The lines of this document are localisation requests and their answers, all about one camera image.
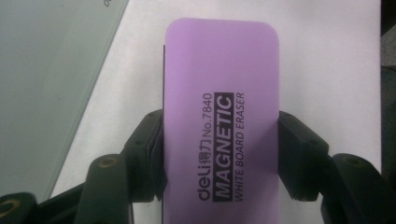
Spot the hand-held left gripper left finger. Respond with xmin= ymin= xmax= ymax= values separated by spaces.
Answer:
xmin=120 ymin=108 xmax=167 ymax=203

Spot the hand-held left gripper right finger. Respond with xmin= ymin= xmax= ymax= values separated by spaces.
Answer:
xmin=277 ymin=110 xmax=331 ymax=203

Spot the purple whiteboard eraser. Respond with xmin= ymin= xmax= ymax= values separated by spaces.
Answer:
xmin=162 ymin=17 xmax=281 ymax=224

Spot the glass whiteboard with black scribble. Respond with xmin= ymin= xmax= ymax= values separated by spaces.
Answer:
xmin=0 ymin=0 xmax=131 ymax=203

